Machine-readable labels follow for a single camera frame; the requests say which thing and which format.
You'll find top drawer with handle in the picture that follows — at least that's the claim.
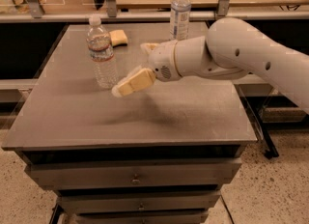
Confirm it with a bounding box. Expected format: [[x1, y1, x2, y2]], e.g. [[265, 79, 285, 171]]
[[26, 158, 241, 190]]

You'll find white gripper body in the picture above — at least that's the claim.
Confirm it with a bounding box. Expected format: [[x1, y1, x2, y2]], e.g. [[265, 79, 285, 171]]
[[148, 41, 181, 82]]

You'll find middle drawer with handle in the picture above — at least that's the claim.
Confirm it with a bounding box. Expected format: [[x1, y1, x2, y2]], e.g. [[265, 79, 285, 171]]
[[58, 191, 220, 213]]

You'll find drawer with handle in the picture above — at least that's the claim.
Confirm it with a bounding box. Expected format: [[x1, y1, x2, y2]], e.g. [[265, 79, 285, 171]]
[[58, 191, 220, 213], [26, 158, 241, 190]]

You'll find wooden shelf with metal rails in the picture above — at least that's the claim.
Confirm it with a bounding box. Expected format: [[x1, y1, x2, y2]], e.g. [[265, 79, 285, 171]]
[[0, 0, 309, 23]]

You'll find bottom drawer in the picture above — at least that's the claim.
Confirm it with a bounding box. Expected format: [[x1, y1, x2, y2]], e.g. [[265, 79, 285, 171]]
[[76, 210, 209, 224]]

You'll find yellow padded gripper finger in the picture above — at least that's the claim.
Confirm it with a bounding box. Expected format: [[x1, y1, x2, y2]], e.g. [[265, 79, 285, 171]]
[[112, 67, 156, 98], [140, 43, 157, 55]]

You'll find grey drawer cabinet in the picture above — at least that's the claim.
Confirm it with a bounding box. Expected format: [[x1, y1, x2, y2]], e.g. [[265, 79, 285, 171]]
[[1, 21, 259, 224]]

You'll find clear water bottle red label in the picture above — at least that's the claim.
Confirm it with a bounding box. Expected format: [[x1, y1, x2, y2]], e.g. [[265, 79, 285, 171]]
[[86, 14, 119, 89]]

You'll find blue label plastic bottle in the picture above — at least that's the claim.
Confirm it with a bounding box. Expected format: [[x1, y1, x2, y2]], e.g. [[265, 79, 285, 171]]
[[170, 0, 191, 41]]

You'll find yellow sponge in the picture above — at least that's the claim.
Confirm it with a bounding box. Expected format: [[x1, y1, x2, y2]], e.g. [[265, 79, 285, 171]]
[[110, 30, 128, 46]]

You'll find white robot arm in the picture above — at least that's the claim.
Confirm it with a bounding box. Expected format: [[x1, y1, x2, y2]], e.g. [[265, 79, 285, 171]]
[[112, 17, 309, 113]]

